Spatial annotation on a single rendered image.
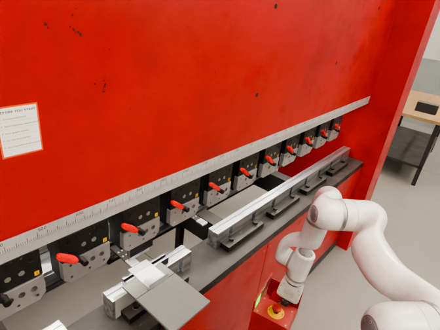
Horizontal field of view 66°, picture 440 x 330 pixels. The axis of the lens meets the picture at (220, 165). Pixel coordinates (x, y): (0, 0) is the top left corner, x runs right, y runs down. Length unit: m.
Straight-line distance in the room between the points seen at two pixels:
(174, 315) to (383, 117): 2.21
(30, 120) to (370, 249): 0.88
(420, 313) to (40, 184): 0.89
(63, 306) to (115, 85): 1.98
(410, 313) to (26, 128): 0.90
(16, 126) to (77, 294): 2.01
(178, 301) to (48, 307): 1.53
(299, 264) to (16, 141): 1.10
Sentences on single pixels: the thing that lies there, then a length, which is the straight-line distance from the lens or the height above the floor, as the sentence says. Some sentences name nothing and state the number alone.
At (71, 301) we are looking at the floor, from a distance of 2.69.
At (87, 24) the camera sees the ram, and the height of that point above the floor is 1.87.
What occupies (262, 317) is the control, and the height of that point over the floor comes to 0.77.
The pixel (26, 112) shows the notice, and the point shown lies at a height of 1.70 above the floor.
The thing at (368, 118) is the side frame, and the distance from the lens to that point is 2.94.
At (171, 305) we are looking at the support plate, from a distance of 1.27.
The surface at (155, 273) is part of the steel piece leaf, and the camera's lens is 1.37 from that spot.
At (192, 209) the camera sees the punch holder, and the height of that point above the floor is 1.21.
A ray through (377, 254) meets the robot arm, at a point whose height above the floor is 1.42.
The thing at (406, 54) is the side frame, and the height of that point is 1.74.
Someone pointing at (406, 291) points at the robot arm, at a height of 1.39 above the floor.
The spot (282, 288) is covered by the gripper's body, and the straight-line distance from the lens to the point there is 1.61.
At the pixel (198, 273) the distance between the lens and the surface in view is 1.56.
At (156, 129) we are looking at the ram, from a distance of 1.05.
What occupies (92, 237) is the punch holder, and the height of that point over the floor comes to 1.30.
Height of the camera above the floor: 1.97
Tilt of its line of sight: 26 degrees down
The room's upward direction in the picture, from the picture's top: 7 degrees clockwise
